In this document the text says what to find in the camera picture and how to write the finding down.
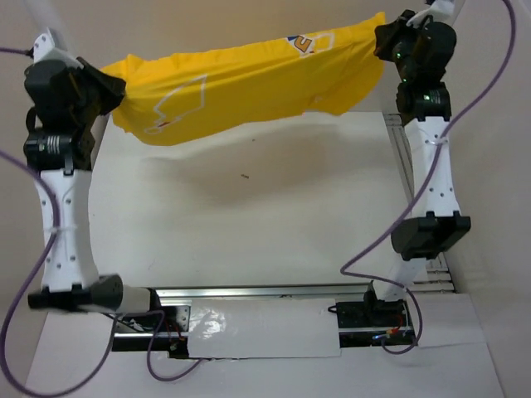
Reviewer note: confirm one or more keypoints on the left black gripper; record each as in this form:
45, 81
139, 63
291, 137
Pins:
109, 86

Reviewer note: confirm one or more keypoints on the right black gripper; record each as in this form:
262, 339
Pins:
388, 34

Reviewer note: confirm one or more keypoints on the yellow pillowcase with white print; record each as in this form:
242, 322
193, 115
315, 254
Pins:
188, 96

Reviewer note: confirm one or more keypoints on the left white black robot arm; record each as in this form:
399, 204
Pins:
71, 281

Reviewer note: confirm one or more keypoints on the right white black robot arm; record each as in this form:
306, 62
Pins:
434, 223

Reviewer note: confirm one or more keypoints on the white cover plate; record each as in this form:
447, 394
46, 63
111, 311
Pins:
262, 328

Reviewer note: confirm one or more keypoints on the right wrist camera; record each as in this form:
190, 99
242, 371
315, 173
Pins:
438, 10

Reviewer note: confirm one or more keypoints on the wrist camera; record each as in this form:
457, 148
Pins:
49, 46
438, 10

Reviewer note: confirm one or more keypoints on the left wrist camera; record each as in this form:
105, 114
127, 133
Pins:
49, 46

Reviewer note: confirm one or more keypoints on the aluminium rail right side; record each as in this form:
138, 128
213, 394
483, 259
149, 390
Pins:
416, 270

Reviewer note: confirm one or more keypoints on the aluminium rail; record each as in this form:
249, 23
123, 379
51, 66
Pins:
416, 270
250, 292

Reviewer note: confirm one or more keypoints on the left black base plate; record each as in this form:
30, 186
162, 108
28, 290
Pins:
138, 333

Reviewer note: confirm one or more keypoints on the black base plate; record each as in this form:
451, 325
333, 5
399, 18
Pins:
364, 325
138, 333

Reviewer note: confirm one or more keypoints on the aluminium rail front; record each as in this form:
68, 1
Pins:
250, 292

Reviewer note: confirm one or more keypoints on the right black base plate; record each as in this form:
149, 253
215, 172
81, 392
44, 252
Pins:
364, 325

